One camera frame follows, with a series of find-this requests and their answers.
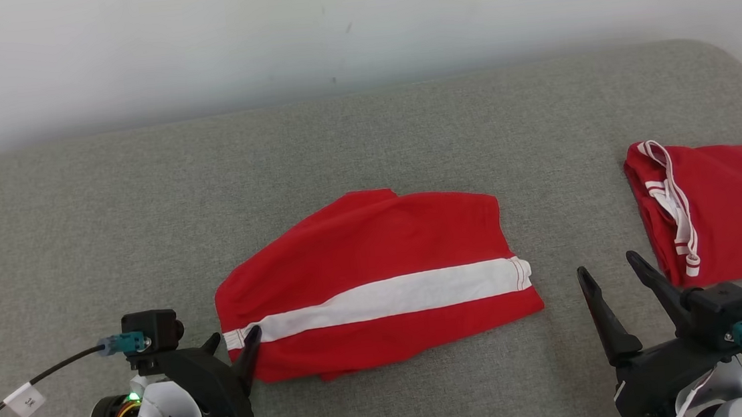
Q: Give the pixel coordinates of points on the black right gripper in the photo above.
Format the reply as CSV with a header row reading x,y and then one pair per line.
x,y
661,374

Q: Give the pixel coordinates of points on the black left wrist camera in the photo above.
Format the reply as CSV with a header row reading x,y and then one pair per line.
x,y
153,331

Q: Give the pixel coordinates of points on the red shorts with white stripe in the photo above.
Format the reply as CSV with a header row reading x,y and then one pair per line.
x,y
374,248

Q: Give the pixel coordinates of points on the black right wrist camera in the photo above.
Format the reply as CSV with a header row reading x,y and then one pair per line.
x,y
722,312

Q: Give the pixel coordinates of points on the red basketball jersey number 33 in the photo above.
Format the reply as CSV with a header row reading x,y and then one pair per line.
x,y
741,216

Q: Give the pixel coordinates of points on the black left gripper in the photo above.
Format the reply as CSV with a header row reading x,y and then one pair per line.
x,y
212,390

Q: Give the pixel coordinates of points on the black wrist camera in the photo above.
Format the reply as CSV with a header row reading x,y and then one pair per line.
x,y
722,312
153,331

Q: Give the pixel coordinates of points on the grey fabric sofa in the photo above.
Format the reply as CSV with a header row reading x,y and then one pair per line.
x,y
144,221

